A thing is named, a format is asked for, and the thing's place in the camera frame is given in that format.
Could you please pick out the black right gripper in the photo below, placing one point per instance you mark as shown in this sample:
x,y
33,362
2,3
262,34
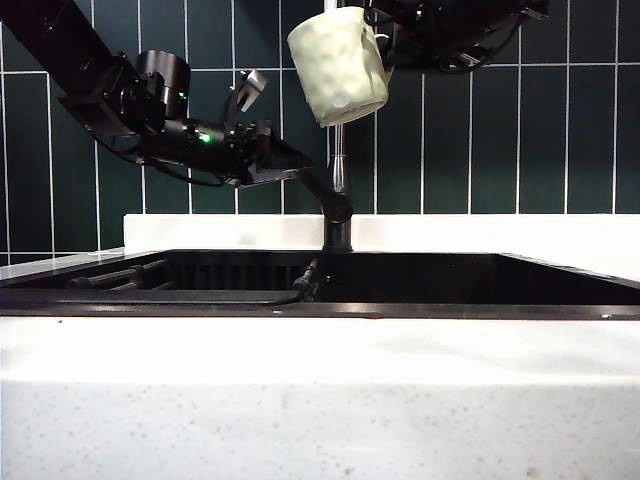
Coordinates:
x,y
430,35

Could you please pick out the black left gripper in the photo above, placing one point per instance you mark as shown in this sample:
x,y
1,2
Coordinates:
x,y
210,145

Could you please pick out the cream dimpled ceramic mug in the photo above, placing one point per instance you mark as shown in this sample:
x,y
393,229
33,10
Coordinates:
x,y
340,70

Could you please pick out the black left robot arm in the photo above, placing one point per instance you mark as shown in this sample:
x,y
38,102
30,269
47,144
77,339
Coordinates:
x,y
65,55

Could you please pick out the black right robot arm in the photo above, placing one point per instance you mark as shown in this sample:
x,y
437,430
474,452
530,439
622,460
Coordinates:
x,y
515,7

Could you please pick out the dark metal kitchen faucet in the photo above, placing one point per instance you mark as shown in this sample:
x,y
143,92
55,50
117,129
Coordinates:
x,y
340,170

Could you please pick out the black sink drying rack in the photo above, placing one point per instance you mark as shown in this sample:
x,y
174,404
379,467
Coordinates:
x,y
150,296

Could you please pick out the black sink basin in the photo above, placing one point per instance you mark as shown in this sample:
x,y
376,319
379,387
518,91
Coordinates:
x,y
450,285

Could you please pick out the white backsplash ledge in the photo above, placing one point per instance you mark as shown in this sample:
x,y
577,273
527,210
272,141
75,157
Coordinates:
x,y
225,232

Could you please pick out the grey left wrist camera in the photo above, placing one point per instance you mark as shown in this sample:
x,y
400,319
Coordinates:
x,y
250,90

